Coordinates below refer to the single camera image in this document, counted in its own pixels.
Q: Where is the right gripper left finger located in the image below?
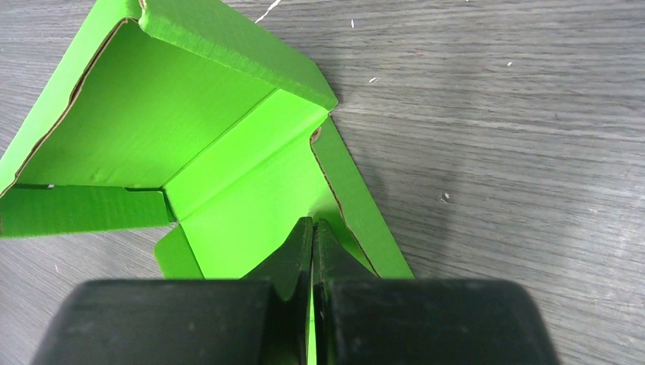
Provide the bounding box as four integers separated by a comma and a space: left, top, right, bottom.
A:
33, 217, 314, 364

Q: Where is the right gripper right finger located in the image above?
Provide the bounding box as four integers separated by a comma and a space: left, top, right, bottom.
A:
314, 221, 560, 364

